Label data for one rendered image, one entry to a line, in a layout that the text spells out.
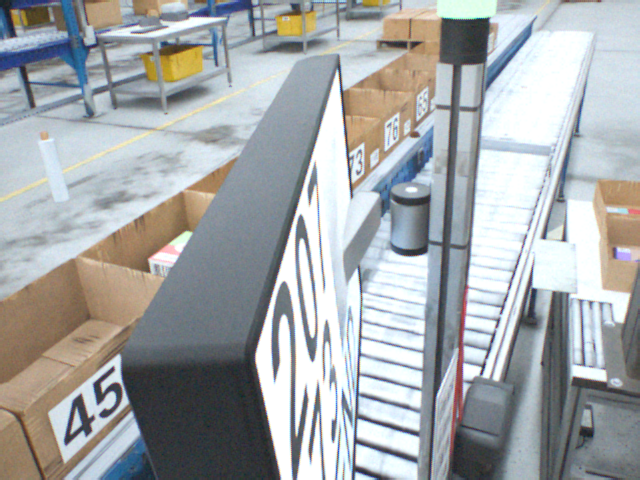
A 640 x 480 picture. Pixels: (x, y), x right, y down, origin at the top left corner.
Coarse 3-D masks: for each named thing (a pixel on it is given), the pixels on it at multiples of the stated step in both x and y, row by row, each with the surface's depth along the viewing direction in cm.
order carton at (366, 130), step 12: (348, 120) 216; (360, 120) 214; (372, 120) 212; (348, 132) 218; (360, 132) 216; (372, 132) 204; (348, 144) 187; (360, 144) 196; (372, 144) 207; (372, 168) 211; (360, 180) 202
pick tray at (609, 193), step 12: (600, 180) 206; (612, 180) 205; (624, 180) 204; (600, 192) 196; (612, 192) 207; (624, 192) 206; (636, 192) 205; (600, 204) 194; (612, 204) 209; (624, 204) 208; (636, 204) 206; (600, 216) 192; (624, 216) 182; (636, 216) 181; (600, 228) 190
